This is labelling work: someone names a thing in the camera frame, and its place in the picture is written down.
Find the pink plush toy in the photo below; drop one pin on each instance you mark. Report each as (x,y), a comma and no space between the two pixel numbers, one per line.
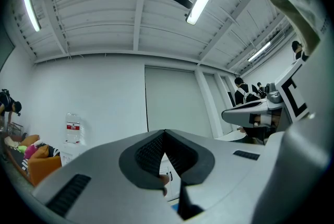
(31,151)

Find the person's left hand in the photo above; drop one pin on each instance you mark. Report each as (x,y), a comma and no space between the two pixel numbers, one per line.
(165,182)

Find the black white striped garment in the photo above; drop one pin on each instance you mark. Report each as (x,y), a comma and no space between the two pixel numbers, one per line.
(53,151)

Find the grey backpack rig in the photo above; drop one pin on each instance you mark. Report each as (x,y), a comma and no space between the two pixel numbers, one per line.
(251,97)

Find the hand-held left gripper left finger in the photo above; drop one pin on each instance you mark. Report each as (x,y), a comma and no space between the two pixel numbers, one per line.
(104,165)

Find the ceiling tube light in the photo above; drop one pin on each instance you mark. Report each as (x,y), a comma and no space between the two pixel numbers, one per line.
(259,52)
(31,9)
(198,9)

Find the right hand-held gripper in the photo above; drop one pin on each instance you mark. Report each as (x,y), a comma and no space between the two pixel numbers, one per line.
(289,97)

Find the grey roller blind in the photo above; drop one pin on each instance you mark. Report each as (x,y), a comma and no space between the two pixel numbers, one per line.
(177,100)
(216,103)

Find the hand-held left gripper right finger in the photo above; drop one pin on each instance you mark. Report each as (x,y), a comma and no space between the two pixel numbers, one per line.
(229,173)

